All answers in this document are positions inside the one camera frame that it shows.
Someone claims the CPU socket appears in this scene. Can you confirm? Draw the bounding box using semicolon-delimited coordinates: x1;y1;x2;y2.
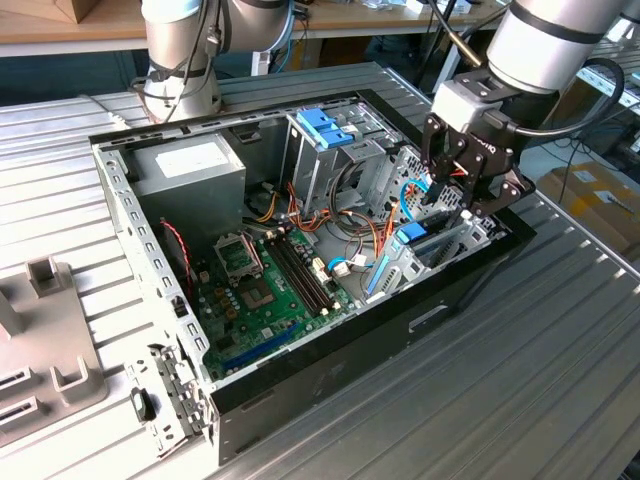
238;277;278;312

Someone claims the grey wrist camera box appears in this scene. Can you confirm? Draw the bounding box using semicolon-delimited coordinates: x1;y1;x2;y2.
431;81;496;132

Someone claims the blue expansion slot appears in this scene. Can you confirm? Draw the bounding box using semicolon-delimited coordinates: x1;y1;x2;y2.
221;322;302;377

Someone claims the grey metal disk bay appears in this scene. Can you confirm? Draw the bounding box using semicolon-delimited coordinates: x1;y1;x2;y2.
360;144;507;305

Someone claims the open black PC case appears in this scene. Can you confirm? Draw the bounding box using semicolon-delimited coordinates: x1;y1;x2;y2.
88;88;539;467

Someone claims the wooden desk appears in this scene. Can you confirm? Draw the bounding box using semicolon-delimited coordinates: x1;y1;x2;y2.
0;0;596;56

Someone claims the grey power supply unit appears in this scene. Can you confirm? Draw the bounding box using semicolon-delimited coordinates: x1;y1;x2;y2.
127;132;249;261

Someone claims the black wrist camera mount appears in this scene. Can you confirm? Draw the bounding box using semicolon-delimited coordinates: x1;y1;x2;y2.
451;68;507;101

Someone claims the blue data wire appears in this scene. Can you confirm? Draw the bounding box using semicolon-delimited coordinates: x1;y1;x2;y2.
398;172;435;224

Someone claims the black case release latch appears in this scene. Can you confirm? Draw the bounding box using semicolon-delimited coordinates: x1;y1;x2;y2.
128;385;157;424

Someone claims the metal frame table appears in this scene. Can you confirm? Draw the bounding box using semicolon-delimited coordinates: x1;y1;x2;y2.
549;37;640;146

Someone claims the blue plastic drive latch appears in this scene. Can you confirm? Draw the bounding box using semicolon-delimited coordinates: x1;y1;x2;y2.
294;108;355;151

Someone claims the orange yellow wire bundle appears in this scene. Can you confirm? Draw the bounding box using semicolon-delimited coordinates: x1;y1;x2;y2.
242;179;401;264

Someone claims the grey parts rack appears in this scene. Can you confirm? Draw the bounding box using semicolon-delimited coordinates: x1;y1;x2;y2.
0;254;110;448

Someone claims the grey metal drive cage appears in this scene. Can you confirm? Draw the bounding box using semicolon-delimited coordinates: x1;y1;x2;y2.
278;110;401;224

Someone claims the black cable with brass fitting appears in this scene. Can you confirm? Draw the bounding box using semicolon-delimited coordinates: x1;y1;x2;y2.
424;0;485;69

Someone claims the brown wooden box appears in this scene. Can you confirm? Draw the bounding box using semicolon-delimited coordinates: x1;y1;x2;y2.
52;0;99;24

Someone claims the orange red power wire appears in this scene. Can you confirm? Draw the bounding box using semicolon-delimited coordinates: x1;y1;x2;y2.
407;167;469;199

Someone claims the green motherboard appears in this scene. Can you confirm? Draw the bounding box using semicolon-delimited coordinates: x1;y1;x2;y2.
192;224;359;384

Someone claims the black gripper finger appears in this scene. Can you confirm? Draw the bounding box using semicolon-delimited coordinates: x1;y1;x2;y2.
420;112;470;205
449;168;538;219

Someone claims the thick black gripper cable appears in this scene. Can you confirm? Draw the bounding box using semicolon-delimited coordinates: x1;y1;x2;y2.
484;56;626;139

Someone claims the cardboard box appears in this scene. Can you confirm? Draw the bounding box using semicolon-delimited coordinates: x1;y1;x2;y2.
537;159;640;261

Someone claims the blue wire with white label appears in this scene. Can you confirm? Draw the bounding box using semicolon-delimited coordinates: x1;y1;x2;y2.
326;254;375;275

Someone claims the black RAM slot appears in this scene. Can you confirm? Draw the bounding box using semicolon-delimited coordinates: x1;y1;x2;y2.
263;234;326;317
275;228;337;310

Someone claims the metal socket cover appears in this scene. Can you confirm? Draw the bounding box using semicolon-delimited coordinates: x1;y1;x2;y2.
213;231;265;282

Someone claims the red black twisted wire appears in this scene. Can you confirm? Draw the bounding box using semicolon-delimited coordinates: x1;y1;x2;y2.
158;216;197;304

